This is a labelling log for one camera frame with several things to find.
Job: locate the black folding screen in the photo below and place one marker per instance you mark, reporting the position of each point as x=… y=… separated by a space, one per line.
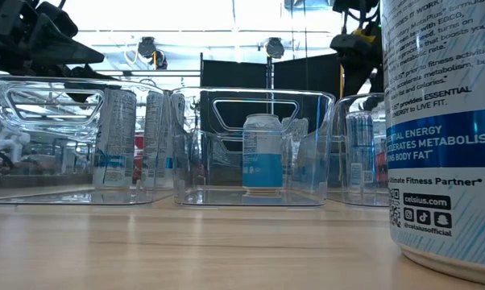
x=234 y=72

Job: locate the red storage bins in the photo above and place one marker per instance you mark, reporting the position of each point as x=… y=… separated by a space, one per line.
x=381 y=165

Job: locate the white machine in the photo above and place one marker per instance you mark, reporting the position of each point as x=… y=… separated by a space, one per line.
x=13 y=141

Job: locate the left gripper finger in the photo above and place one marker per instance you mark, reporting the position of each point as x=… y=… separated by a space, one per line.
x=61 y=18
x=65 y=50

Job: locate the black aluminium table frame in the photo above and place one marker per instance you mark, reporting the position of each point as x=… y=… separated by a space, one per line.
x=33 y=180

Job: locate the white and blue soda can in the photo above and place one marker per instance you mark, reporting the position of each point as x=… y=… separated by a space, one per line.
x=262 y=169

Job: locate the white Celsius energy drink can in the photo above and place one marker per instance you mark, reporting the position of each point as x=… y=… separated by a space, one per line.
x=440 y=141
x=115 y=137
x=156 y=137

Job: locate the blue silver Red Bull can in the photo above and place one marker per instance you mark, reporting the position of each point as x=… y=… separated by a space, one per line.
x=359 y=137

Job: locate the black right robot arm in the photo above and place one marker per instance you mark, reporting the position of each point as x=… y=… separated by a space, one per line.
x=355 y=48

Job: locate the clear plastic bin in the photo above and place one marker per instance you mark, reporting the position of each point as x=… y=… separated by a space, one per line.
x=226 y=197
x=339 y=193
x=65 y=197

